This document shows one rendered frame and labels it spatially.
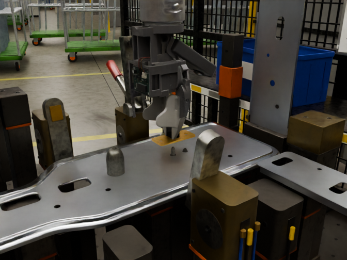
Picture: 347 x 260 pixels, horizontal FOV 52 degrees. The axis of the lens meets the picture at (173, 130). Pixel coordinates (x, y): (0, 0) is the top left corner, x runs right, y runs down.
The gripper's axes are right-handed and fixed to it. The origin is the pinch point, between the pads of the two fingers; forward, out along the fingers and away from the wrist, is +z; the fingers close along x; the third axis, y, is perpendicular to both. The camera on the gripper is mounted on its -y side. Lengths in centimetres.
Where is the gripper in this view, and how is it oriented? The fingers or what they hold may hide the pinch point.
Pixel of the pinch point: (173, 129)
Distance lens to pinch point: 69.1
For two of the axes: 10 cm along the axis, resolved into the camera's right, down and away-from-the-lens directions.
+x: 5.8, 3.0, -7.6
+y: -8.2, 2.2, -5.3
